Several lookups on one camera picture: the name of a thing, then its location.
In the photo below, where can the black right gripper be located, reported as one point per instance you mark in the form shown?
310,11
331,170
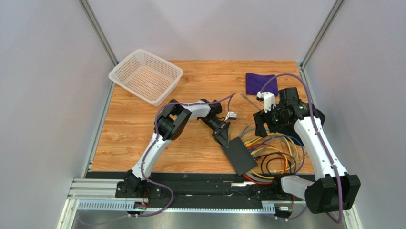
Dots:
263,118

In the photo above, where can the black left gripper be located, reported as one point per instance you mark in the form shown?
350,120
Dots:
222,135

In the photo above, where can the black network switch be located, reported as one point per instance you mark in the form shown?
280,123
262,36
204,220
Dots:
239,157

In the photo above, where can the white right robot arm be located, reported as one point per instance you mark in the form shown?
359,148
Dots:
334,189

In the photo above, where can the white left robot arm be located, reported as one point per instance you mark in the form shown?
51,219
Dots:
169,124

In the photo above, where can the black bucket hat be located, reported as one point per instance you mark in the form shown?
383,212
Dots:
306,125

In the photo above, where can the purple folded cloth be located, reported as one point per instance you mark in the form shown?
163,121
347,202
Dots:
255,82

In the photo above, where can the white plastic basket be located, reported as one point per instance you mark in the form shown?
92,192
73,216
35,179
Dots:
146,76

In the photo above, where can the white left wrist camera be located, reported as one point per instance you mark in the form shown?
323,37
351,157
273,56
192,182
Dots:
231,116

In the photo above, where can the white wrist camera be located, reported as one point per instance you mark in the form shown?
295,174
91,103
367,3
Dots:
231,116
268,99

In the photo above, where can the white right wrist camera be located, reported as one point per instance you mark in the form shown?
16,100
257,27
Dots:
268,99

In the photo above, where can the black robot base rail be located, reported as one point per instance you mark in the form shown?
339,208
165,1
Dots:
197,190

